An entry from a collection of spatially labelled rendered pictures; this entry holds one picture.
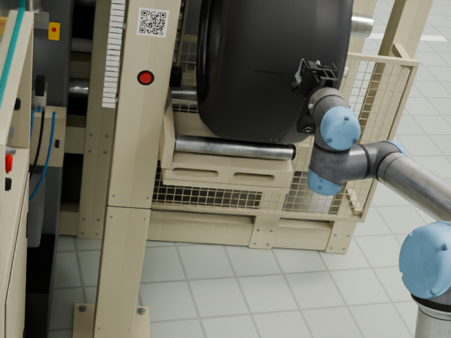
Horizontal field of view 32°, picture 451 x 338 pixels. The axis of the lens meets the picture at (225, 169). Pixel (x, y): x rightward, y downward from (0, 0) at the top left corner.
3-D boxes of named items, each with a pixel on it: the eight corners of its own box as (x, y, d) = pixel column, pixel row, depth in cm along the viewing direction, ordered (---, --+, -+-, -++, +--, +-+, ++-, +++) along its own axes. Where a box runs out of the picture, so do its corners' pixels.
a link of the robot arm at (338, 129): (319, 154, 152) (327, 115, 148) (307, 129, 162) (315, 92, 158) (358, 156, 154) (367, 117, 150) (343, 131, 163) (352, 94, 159)
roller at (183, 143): (170, 133, 213) (169, 149, 214) (172, 135, 209) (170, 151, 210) (292, 143, 220) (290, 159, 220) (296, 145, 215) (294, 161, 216)
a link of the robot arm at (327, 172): (362, 194, 163) (372, 147, 158) (316, 200, 158) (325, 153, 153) (341, 176, 169) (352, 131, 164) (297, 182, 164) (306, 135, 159)
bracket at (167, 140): (160, 168, 209) (165, 138, 203) (156, 94, 241) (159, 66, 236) (172, 169, 210) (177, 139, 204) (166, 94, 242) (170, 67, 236)
